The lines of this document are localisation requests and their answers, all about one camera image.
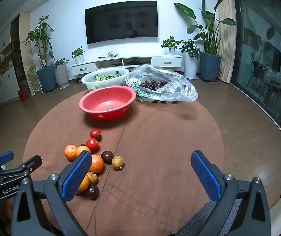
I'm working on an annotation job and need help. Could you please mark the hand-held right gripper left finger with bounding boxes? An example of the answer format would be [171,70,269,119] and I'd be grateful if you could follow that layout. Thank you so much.
[11,150,93,236]

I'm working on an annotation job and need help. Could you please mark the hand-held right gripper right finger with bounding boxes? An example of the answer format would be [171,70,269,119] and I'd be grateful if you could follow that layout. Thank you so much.
[175,150,271,236]

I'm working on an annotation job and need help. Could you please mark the mandarin orange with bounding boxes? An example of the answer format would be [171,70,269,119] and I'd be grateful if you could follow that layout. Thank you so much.
[76,146,91,156]
[89,154,104,174]
[76,174,90,193]
[64,145,78,160]

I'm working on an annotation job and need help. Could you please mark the tan round fruit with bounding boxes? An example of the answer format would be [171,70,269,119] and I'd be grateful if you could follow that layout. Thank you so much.
[86,171,98,185]
[111,155,125,170]

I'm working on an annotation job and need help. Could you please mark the dark purple passion fruit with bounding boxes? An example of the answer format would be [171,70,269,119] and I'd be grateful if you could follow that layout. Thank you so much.
[101,151,114,164]
[85,184,100,200]

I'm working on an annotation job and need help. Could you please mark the red plastic basin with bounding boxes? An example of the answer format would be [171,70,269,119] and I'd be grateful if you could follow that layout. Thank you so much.
[79,85,137,121]

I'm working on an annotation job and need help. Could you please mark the person's grey trousers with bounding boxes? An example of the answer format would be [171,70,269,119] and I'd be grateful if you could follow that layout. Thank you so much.
[172,199,244,236]

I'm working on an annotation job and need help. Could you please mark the red waste bin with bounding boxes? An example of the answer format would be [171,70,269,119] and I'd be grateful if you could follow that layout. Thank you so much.
[17,88,29,101]

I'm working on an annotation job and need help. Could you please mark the tall leafy tree blue pot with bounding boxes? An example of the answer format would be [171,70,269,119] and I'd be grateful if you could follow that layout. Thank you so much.
[23,15,58,93]

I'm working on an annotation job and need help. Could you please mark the white plastic basin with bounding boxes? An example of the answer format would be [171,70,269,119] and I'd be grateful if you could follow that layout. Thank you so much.
[81,67,129,91]

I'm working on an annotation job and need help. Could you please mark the clear plastic bag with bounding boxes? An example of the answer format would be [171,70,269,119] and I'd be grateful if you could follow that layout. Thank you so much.
[125,64,199,103]

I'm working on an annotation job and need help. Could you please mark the small plant ribbed grey pot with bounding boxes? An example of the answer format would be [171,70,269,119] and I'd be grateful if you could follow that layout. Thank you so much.
[54,58,70,89]

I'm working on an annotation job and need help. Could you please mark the green leafy vegetables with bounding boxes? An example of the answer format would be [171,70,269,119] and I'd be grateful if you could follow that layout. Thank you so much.
[92,71,122,81]

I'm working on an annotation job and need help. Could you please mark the pile of dark cherries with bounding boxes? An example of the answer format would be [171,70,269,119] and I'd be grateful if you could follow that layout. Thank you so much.
[138,79,168,91]

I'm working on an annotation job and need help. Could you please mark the broad-leaf plant blue pot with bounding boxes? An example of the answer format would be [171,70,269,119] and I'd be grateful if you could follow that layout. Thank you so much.
[174,0,236,82]

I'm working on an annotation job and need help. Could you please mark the bushy plant tall white pot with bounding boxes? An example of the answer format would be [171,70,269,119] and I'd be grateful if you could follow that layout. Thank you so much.
[180,39,201,80]

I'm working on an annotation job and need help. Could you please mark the small plant white pot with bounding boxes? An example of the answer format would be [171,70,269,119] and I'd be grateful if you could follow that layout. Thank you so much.
[72,46,86,64]
[161,36,183,55]

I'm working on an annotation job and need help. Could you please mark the white television cabinet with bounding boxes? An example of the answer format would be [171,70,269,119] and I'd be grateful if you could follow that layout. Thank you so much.
[70,53,183,76]

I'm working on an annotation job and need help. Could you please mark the glass sliding door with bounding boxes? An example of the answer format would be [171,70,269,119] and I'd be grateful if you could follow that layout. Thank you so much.
[230,0,281,153]

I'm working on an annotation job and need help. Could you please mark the beige curtain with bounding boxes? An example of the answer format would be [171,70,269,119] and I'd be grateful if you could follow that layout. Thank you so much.
[215,0,236,81]

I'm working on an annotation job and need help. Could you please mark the white wall cabinets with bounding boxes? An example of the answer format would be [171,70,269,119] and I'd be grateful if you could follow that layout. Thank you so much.
[0,12,31,122]

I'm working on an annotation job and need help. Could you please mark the white wire plant stand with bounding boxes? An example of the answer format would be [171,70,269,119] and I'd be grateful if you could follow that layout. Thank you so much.
[26,60,44,96]

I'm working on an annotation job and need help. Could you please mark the black wall television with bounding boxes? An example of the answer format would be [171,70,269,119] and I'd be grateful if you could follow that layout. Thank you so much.
[85,0,159,45]

